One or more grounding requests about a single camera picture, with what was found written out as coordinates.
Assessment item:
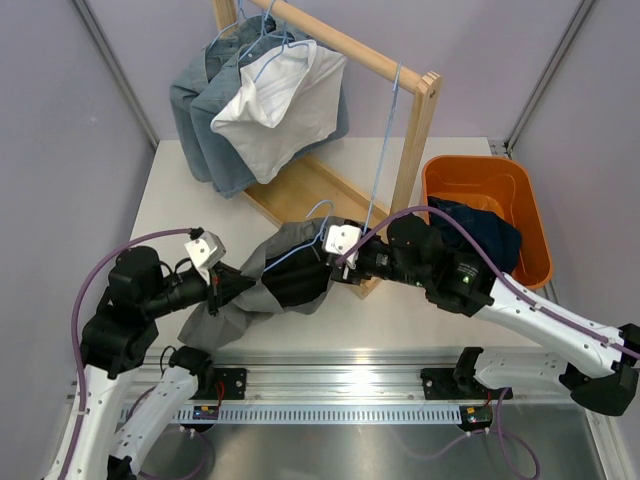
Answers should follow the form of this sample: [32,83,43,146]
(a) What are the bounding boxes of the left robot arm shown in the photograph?
[47,239,255,479]

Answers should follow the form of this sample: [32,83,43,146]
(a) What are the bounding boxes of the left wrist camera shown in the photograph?
[184,228,226,284]

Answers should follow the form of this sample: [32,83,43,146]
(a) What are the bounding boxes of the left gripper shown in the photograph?
[144,259,256,318]

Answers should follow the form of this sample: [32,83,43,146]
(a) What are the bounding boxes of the grey pleated skirt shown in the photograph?
[177,217,366,357]

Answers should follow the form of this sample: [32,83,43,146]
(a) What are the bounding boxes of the aluminium rail base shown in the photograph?
[67,347,611,426]

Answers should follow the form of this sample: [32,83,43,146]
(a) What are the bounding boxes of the wooden clothes rack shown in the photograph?
[212,0,444,301]

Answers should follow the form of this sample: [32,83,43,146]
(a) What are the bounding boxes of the blue wire hanger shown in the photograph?
[362,62,403,235]

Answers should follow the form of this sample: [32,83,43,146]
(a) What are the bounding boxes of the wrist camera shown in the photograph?
[322,224,362,265]
[184,228,226,284]

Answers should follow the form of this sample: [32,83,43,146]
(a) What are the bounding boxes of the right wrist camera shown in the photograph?
[322,224,362,265]

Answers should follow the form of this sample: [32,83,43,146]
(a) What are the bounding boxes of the purple cable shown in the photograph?
[337,205,640,479]
[49,227,216,479]

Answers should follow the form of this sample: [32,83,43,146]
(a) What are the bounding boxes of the light blue denim garment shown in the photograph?
[170,16,349,198]

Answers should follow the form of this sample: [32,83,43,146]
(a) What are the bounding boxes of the orange plastic basket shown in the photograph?
[421,155,553,290]

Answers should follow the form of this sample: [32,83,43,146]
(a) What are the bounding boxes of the white shirt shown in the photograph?
[210,39,349,184]

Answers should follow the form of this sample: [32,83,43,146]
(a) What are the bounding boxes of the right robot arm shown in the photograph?
[323,214,639,416]

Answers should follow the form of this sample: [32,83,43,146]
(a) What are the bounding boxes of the dark blue denim skirt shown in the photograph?
[428,196,522,274]

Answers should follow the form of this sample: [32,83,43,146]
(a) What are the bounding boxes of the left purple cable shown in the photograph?
[49,227,216,479]

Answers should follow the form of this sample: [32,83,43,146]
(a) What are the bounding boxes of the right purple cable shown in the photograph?
[337,205,640,479]

